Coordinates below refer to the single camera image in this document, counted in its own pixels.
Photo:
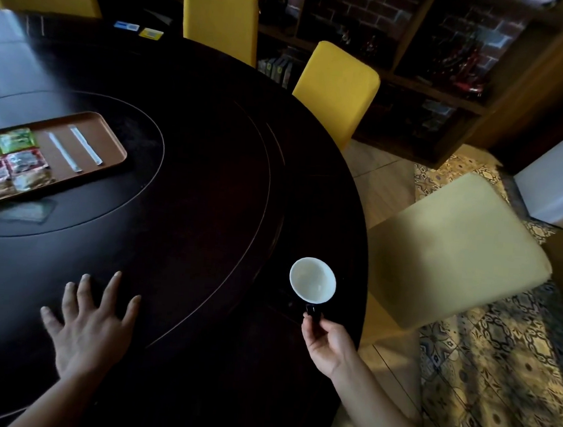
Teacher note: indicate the person's right hand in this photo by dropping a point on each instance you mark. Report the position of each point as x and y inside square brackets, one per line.
[332, 351]

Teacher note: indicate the person's left hand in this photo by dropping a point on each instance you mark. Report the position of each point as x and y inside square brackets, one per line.
[87, 337]

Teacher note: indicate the person's left little finger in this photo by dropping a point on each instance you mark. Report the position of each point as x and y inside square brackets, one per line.
[51, 321]

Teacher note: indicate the person's left thumb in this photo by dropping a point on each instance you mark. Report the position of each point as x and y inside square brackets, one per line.
[131, 312]

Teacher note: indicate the person's right thumb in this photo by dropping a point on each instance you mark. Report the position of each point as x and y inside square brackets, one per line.
[309, 332]

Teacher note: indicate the person's left middle finger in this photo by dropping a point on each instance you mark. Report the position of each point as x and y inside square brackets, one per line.
[86, 294]

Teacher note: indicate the black cup with white inside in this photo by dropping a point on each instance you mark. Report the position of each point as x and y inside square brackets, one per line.
[312, 279]

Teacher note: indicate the person's left forearm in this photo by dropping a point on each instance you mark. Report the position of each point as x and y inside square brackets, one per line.
[56, 404]

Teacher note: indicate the person's right forearm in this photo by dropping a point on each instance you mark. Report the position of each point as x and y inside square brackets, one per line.
[383, 415]

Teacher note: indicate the white stick sachet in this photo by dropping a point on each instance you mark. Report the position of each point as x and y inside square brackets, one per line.
[65, 152]
[85, 146]

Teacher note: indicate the copper brown tray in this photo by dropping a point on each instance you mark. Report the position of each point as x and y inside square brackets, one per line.
[98, 147]

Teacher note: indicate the dark round turntable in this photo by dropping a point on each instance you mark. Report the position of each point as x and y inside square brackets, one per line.
[136, 152]

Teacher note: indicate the patterned rug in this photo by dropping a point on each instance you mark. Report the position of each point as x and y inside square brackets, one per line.
[496, 380]

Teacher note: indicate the dark boxes on shelf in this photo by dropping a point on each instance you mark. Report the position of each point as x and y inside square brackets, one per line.
[274, 70]

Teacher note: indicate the yellow card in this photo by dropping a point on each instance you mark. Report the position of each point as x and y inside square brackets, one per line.
[151, 33]

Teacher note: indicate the blue card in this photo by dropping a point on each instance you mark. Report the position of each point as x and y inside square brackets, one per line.
[126, 26]

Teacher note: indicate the white cabinet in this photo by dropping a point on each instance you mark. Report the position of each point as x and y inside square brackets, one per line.
[558, 182]

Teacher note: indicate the red figurines on shelf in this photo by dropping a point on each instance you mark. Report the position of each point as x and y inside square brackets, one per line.
[462, 65]

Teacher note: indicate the wooden shelf unit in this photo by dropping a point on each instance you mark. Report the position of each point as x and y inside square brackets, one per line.
[511, 92]

